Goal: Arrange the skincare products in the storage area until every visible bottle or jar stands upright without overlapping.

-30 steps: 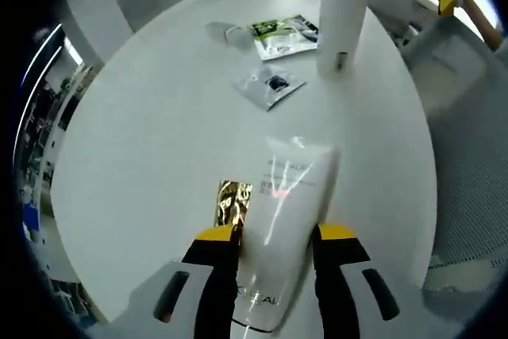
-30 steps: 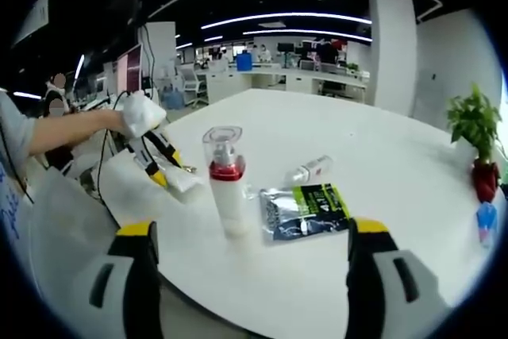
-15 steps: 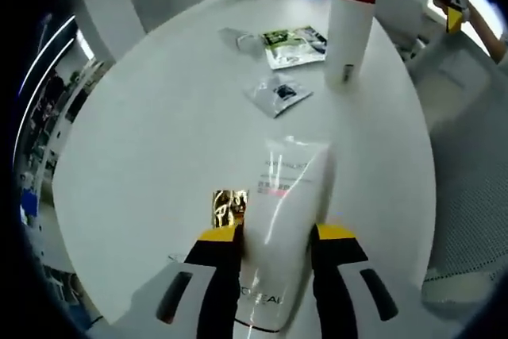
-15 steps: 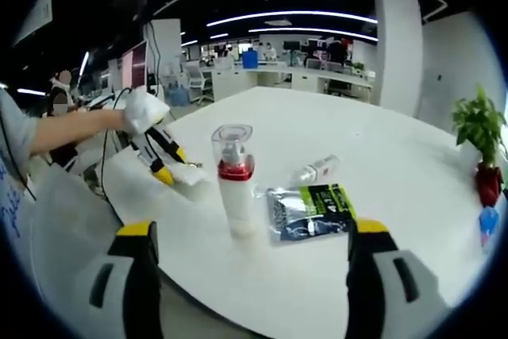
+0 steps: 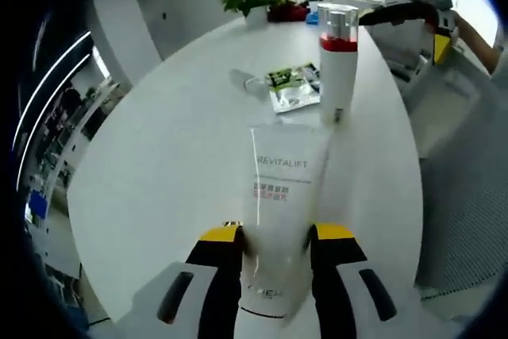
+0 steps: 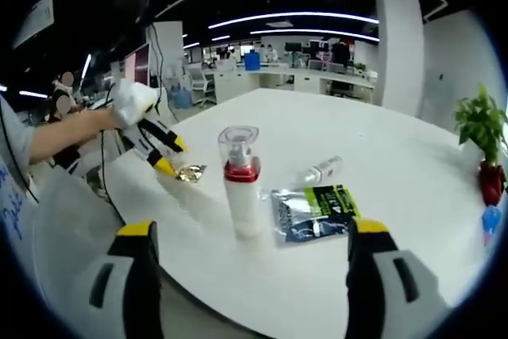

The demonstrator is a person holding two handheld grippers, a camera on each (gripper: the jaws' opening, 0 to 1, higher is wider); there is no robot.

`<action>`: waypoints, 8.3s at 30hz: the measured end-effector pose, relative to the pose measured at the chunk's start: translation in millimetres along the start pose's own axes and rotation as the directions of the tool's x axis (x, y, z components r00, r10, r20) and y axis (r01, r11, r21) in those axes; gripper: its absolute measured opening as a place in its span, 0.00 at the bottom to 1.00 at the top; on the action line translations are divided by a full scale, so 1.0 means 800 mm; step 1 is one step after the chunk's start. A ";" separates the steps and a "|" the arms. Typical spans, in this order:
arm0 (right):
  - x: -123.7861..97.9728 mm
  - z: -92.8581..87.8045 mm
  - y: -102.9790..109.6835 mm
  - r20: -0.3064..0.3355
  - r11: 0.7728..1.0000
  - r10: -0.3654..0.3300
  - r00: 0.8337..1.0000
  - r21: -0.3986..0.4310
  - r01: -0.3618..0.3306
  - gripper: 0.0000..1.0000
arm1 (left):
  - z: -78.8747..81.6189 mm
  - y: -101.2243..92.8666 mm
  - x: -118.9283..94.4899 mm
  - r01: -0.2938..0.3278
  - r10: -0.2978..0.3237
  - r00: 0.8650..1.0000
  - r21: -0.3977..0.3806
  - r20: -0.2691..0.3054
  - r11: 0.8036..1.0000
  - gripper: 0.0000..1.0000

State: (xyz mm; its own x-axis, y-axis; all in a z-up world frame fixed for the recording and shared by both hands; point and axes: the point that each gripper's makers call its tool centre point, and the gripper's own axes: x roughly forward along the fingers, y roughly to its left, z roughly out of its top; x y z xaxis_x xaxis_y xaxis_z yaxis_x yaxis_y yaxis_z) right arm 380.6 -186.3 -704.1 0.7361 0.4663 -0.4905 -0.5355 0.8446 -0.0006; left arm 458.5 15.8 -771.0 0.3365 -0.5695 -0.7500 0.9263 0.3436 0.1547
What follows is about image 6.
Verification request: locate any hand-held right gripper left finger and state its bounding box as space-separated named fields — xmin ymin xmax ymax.
xmin=78 ymin=219 xmax=163 ymax=339

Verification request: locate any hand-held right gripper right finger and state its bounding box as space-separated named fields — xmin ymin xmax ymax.
xmin=345 ymin=218 xmax=453 ymax=339

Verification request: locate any large silver-green skincare sachet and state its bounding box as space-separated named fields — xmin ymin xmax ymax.
xmin=271 ymin=183 xmax=362 ymax=248

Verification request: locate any blue plastic item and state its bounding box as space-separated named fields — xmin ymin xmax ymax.
xmin=480 ymin=204 xmax=502 ymax=247

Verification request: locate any long white office counter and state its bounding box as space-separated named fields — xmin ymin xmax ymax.
xmin=214 ymin=64 xmax=378 ymax=106

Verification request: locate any white office chair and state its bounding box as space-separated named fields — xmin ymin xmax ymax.
xmin=188 ymin=67 xmax=217 ymax=108

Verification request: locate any green potted plant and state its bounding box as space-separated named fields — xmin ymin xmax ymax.
xmin=453 ymin=84 xmax=508 ymax=165

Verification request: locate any red pot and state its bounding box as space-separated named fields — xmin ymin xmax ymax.
xmin=478 ymin=160 xmax=508 ymax=206

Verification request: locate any small clear-capped skincare bottle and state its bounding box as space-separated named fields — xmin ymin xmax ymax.
xmin=295 ymin=155 xmax=344 ymax=185

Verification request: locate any ceiling light strip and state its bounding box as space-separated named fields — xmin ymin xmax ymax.
xmin=208 ymin=11 xmax=380 ymax=30
xmin=249 ymin=29 xmax=380 ymax=43

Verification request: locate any computer monitor on stand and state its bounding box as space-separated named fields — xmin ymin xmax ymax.
xmin=122 ymin=43 xmax=152 ymax=88

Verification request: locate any blue water jug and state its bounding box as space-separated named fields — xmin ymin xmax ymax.
xmin=170 ymin=87 xmax=194 ymax=109

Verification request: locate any ceiling air conditioner unit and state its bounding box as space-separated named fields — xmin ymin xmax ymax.
xmin=11 ymin=0 xmax=55 ymax=50

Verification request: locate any grey mesh office chair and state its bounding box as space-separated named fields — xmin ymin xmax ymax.
xmin=33 ymin=148 xmax=167 ymax=339

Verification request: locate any gold foil skincare sachet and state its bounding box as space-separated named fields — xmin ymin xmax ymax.
xmin=174 ymin=162 xmax=208 ymax=184

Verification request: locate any red-collared skincare pump bottle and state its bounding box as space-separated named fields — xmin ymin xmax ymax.
xmin=217 ymin=126 xmax=263 ymax=241

